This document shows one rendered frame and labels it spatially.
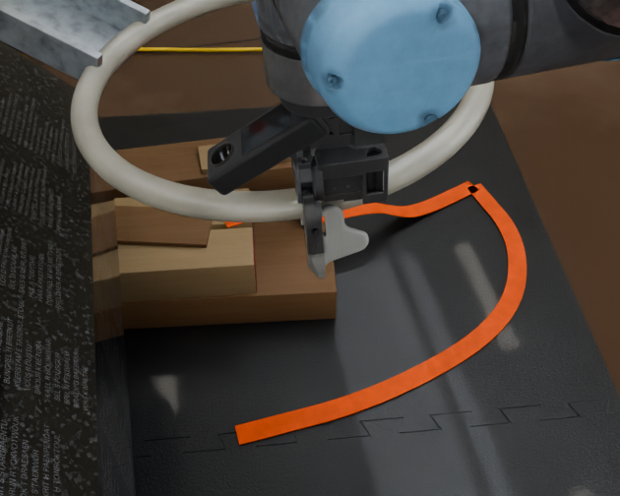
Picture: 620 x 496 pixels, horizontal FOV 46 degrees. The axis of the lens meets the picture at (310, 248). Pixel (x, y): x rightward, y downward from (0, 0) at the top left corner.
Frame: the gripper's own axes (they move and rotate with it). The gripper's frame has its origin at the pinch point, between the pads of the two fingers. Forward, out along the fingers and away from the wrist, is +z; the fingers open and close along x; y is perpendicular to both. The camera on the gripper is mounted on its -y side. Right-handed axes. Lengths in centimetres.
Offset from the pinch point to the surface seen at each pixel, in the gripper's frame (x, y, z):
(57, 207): 30.4, -34.2, 17.3
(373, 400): 31, 13, 84
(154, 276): 56, -31, 63
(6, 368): 1.1, -36.1, 14.8
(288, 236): 72, 0, 73
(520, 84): 143, 82, 89
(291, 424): 28, -5, 83
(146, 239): 65, -32, 61
